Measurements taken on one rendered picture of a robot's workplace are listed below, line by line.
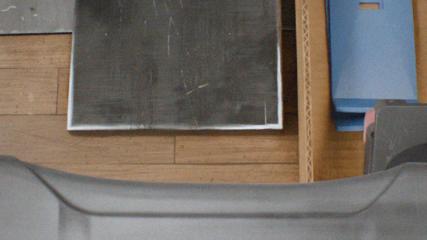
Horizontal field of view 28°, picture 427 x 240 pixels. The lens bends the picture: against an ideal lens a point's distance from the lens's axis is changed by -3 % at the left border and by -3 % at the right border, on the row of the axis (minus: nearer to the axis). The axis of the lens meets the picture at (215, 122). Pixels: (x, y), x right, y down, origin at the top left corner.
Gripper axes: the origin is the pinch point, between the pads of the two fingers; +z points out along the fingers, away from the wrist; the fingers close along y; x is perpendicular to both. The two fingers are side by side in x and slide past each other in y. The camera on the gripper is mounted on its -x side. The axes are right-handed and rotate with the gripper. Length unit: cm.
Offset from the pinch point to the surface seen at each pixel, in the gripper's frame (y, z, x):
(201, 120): -2.0, 8.7, 13.6
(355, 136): -3.5, 9.3, 1.4
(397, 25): 4.6, 13.8, -2.3
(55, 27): 3.9, 15.4, 26.2
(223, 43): 3.2, 12.2, 12.0
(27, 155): -5.2, 9.2, 27.8
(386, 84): 0.4, 10.9, -1.1
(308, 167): -3.1, 1.8, 5.9
